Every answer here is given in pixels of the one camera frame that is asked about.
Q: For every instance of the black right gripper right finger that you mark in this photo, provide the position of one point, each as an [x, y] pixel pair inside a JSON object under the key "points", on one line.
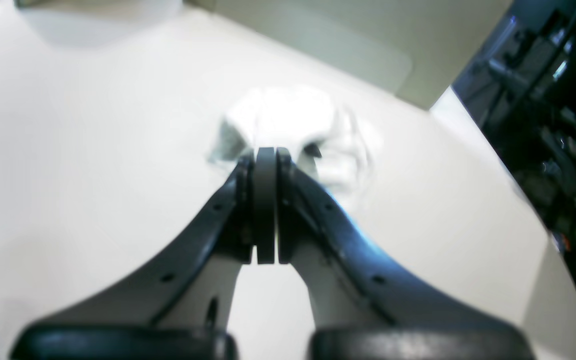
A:
{"points": [[365, 305]]}

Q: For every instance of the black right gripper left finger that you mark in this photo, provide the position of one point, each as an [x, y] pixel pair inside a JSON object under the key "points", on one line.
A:
{"points": [[176, 305]]}

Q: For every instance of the white t-shirt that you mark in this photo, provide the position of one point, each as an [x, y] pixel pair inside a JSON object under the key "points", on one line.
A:
{"points": [[325, 138]]}

